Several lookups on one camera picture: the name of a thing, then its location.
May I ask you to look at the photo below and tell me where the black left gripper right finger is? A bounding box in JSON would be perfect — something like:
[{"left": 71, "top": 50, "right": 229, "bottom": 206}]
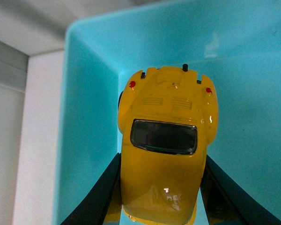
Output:
[{"left": 200, "top": 156, "right": 281, "bottom": 225}]

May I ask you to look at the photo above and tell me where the yellow beetle toy car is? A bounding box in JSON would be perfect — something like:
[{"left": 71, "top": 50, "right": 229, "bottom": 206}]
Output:
[{"left": 118, "top": 64, "right": 218, "bottom": 225}]

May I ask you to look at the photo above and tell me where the grey-white curtain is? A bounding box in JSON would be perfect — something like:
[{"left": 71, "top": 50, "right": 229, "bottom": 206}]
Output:
[{"left": 0, "top": 0, "right": 149, "bottom": 56}]

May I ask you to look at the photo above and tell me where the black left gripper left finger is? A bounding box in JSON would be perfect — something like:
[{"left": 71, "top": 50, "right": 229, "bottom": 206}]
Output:
[{"left": 62, "top": 153, "right": 121, "bottom": 225}]

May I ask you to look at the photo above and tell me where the turquoise plastic storage bin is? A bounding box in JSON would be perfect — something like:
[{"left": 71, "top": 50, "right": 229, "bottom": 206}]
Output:
[{"left": 52, "top": 0, "right": 281, "bottom": 225}]

